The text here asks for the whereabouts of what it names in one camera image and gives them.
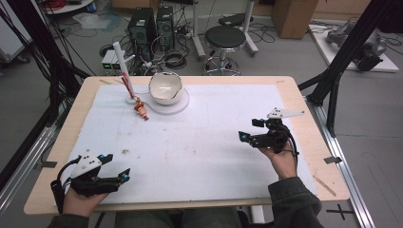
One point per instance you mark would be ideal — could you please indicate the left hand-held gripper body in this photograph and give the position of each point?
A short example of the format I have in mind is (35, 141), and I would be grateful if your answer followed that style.
(90, 185)

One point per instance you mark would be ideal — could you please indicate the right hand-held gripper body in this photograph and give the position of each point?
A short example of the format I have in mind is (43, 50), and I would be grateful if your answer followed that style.
(272, 137)

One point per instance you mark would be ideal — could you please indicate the white hook stand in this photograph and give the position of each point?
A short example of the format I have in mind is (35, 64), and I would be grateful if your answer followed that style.
(122, 60)

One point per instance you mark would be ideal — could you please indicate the person's left hand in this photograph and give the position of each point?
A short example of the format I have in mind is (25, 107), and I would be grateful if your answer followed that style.
(77, 204)

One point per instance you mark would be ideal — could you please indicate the person's right hand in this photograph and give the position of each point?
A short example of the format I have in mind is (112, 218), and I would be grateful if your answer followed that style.
(283, 163)

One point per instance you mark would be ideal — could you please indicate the black tape piece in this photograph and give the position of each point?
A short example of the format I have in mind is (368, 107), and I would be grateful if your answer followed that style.
(46, 164)
(332, 160)

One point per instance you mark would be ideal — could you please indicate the white table mat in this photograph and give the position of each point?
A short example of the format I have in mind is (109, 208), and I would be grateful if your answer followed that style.
(177, 164)

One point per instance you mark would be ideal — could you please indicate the person's legs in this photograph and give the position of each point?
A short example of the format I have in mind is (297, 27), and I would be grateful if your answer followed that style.
(177, 219)

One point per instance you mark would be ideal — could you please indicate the long wooden stick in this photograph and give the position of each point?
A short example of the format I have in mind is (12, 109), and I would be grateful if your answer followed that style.
(324, 186)

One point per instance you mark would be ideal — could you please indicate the short wooden stick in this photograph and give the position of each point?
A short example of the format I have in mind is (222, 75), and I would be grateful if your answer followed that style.
(105, 81)

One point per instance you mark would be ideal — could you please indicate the white table leg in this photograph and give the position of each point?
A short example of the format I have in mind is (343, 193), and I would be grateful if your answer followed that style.
(257, 214)

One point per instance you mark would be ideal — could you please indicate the white metal stand leg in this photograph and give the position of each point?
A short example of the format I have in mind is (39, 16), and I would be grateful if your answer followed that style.
(250, 34)
(198, 38)

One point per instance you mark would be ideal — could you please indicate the white eggshell-shaped bowl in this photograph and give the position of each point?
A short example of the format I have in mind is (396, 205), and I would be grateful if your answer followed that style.
(164, 90)

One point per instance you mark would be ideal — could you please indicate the black round stool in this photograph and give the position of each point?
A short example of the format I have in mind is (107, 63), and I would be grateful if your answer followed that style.
(225, 38)

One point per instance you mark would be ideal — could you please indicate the white power supply unit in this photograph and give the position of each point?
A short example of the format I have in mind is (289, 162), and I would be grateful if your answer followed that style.
(118, 65)
(107, 60)

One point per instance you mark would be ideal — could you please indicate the black tape cross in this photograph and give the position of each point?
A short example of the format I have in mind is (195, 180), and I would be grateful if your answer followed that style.
(340, 211)

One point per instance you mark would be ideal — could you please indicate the flat black stand base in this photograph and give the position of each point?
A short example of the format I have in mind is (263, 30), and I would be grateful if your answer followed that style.
(234, 19)

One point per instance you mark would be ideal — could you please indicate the brown cardboard box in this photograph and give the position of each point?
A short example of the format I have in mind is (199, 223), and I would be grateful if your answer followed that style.
(293, 19)

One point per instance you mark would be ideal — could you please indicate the large black computer tower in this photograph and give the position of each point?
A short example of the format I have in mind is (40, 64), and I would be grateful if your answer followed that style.
(141, 30)

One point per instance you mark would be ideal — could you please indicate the slim black computer tower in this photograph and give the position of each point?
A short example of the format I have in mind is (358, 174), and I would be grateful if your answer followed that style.
(165, 27)

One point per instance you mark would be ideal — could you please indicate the clear plastic bag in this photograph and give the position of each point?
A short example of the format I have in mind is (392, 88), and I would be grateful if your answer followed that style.
(95, 21)

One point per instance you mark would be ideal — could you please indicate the white platform board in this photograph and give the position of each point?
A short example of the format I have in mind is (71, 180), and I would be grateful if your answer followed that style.
(388, 65)

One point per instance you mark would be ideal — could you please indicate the white round table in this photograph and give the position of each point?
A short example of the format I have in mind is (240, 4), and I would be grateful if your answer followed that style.
(69, 8)

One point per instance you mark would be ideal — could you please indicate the aluminium rail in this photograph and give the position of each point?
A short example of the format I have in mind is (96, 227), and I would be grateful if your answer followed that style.
(28, 158)
(342, 164)

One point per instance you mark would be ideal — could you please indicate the black metal frame strut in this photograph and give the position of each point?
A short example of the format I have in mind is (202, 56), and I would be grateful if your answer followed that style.
(348, 50)

